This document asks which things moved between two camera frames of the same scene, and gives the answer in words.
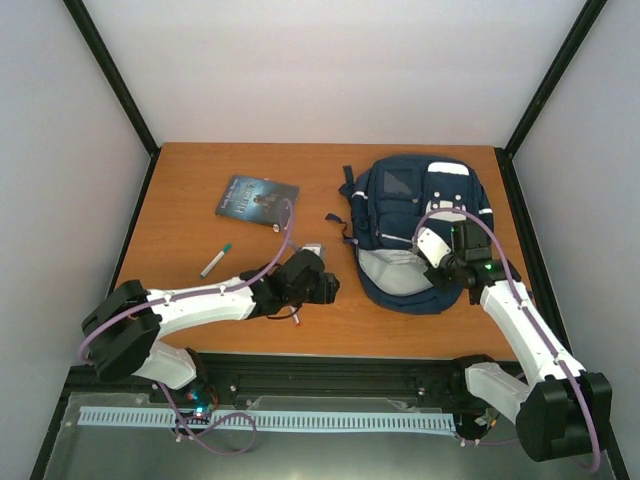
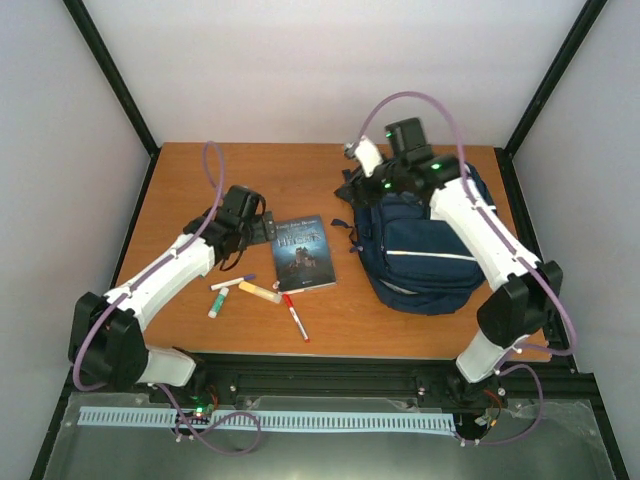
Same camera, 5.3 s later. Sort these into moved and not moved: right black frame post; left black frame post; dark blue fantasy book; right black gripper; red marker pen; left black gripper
Moved: right black gripper; dark blue fantasy book; left black gripper; red marker pen
Not moved: right black frame post; left black frame post
